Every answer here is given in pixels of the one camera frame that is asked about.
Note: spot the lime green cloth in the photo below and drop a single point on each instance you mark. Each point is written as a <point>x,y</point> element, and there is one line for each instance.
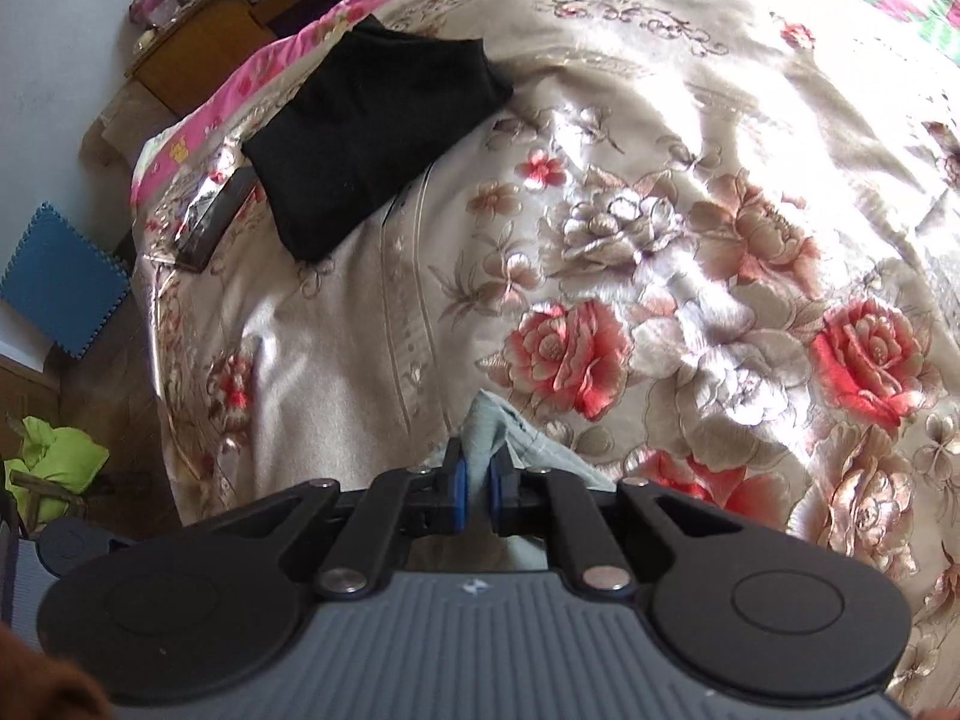
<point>56,457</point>

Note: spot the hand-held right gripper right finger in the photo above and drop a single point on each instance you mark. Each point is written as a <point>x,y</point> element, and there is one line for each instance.
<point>495,487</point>

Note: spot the blue foam mat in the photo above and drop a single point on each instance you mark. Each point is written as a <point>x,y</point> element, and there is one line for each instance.
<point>64,285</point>

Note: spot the black folded cloth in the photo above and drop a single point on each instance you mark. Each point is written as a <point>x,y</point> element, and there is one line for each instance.
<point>375,135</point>

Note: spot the olive green pants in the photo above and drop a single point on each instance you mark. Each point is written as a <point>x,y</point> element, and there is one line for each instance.
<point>487,420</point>

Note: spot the dark flat device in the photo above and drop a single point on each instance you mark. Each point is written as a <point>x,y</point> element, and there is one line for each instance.
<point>214,221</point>

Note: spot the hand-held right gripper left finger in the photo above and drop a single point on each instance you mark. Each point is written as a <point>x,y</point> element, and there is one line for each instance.
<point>459,487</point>

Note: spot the wooden cabinet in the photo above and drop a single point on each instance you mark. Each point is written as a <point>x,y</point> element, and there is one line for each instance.
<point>202,45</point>

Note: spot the floral satin bedspread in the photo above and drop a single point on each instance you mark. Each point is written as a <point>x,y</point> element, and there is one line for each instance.
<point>637,240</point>

